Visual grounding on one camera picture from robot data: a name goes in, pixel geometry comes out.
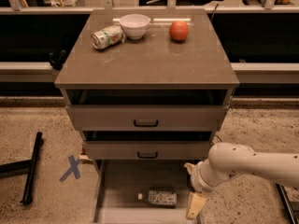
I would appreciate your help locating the orange round fruit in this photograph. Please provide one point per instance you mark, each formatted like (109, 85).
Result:
(179, 30)

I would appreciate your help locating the clear plastic water bottle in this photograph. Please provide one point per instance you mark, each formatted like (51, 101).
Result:
(159, 197)

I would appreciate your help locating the black middle drawer handle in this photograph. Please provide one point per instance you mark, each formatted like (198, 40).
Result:
(151, 155)

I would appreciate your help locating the black drawer handle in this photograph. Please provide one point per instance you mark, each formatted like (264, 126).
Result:
(151, 155)
(146, 123)

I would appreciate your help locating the top grey drawer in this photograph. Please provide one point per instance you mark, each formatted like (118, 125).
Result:
(171, 117)

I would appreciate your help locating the black clamp on rail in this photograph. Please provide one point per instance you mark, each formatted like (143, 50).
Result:
(57, 60)

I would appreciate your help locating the blue tape cross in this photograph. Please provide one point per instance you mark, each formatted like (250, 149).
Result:
(73, 169)

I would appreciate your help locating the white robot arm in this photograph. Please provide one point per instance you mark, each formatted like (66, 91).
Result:
(228, 161)

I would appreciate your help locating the black left stand leg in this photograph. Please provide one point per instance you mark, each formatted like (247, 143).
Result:
(27, 167)

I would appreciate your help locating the black top drawer handle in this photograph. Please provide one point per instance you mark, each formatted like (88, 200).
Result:
(146, 123)

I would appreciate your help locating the grey drawer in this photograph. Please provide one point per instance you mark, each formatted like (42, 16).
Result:
(171, 117)
(123, 188)
(118, 145)

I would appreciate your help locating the bottom grey drawer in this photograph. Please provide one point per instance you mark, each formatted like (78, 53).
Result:
(123, 188)

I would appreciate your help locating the middle grey drawer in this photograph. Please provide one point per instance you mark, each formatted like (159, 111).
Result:
(118, 145)

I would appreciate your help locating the black stand leg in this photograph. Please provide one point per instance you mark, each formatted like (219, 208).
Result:
(291, 208)
(27, 167)

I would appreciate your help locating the green white soda can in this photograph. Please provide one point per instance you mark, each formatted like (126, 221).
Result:
(107, 37)

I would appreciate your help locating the grey drawer cabinet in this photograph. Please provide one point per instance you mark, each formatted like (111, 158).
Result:
(153, 70)

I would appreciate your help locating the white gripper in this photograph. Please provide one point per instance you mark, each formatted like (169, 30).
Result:
(195, 176)

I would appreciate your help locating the white bowl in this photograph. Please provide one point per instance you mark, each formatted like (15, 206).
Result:
(134, 25)

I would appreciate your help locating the black right stand leg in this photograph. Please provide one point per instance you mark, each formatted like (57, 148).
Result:
(291, 208)

